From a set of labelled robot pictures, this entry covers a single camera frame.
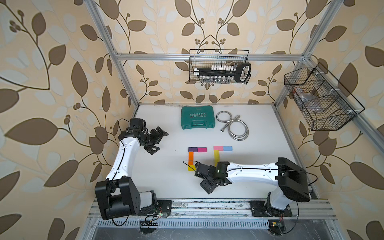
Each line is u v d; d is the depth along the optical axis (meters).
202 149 0.96
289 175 0.49
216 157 0.93
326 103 0.73
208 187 0.69
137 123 0.65
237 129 1.06
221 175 0.55
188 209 0.76
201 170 0.61
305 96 0.73
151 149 0.73
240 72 0.84
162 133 0.74
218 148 0.96
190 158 0.92
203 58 0.91
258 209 0.74
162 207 0.74
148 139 0.69
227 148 0.97
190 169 0.62
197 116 1.07
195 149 0.94
